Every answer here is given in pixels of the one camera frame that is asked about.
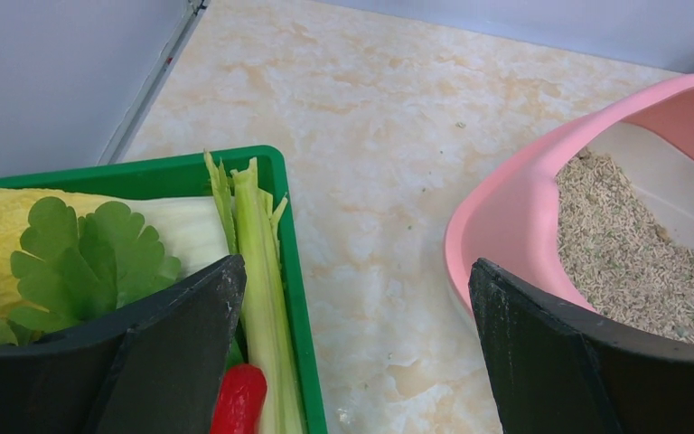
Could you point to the pink litter box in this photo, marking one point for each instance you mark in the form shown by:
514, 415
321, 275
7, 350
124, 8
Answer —
511, 217

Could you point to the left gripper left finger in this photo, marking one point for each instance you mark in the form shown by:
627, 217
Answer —
154, 366

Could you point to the celery stalks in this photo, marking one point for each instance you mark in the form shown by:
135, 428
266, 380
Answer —
250, 218

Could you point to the red chili pepper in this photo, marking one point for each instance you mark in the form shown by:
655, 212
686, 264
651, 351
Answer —
242, 395

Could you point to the green leafy vegetable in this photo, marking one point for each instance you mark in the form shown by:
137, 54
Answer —
71, 268

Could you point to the cat litter sand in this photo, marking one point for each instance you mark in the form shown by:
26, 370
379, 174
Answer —
620, 259

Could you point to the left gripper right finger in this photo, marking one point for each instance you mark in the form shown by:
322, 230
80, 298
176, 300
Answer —
555, 367

